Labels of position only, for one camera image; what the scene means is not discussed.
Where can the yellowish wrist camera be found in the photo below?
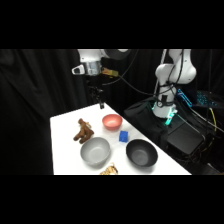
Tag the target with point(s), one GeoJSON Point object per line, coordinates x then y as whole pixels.
{"type": "Point", "coordinates": [109, 72]}

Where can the black curtain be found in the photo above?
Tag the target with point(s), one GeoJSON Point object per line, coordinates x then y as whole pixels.
{"type": "Point", "coordinates": [36, 100]}

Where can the grey bowl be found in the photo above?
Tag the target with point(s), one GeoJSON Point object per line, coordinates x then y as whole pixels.
{"type": "Point", "coordinates": [95, 151]}

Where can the black robot stand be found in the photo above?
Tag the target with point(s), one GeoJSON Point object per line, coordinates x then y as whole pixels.
{"type": "Point", "coordinates": [146, 120]}

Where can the black box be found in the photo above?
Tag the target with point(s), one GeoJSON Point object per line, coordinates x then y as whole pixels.
{"type": "Point", "coordinates": [185, 138]}

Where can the device with teal lights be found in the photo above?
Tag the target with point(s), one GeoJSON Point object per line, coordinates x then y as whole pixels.
{"type": "Point", "coordinates": [202, 98]}

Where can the striped tan plush toy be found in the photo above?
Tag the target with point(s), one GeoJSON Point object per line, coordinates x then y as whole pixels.
{"type": "Point", "coordinates": [109, 171]}

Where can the pink bowl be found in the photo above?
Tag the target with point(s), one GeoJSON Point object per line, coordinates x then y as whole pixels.
{"type": "Point", "coordinates": [112, 121]}

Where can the brown plush toy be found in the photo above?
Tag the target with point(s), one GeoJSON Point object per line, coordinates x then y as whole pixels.
{"type": "Point", "coordinates": [83, 131]}

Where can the blue clamp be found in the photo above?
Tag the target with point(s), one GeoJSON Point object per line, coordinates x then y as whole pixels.
{"type": "Point", "coordinates": [184, 96]}

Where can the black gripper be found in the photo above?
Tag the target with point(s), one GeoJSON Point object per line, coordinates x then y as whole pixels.
{"type": "Point", "coordinates": [94, 83]}

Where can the blue cube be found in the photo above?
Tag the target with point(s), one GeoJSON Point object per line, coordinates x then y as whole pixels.
{"type": "Point", "coordinates": [123, 136]}

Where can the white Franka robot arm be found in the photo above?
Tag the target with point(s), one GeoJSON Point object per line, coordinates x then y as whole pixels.
{"type": "Point", "coordinates": [175, 71]}

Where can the black bowl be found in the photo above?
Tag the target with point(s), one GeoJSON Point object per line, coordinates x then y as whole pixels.
{"type": "Point", "coordinates": [141, 153]}

